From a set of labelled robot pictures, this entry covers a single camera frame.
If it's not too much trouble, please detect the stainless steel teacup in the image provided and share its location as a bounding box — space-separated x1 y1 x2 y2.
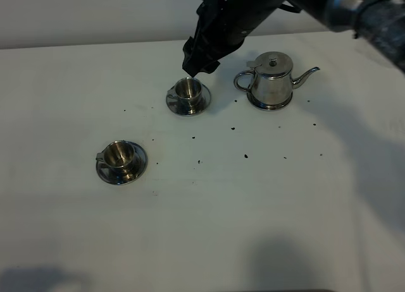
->
96 140 137 174
166 77 203 107

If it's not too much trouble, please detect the far steel saucer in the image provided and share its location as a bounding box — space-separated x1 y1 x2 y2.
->
165 85 211 116

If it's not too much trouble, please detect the far stainless steel teacup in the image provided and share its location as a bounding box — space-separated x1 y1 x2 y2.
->
166 77 203 107

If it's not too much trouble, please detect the near steel saucer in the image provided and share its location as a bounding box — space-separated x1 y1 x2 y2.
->
96 141 148 185

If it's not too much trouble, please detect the stainless steel teapot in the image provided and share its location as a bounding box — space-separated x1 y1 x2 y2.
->
234 51 320 104

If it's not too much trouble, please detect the near stainless steel teacup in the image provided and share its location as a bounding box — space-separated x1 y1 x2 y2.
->
96 140 137 174

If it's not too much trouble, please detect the round steel teapot saucer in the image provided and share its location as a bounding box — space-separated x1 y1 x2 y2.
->
247 93 293 111

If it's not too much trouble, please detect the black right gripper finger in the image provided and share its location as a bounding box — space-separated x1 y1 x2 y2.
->
198 58 220 74
182 37 205 77

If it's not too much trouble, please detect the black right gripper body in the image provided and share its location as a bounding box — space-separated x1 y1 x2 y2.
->
193 0 302 60

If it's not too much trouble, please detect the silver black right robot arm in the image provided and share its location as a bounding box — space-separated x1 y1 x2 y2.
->
182 0 404 77

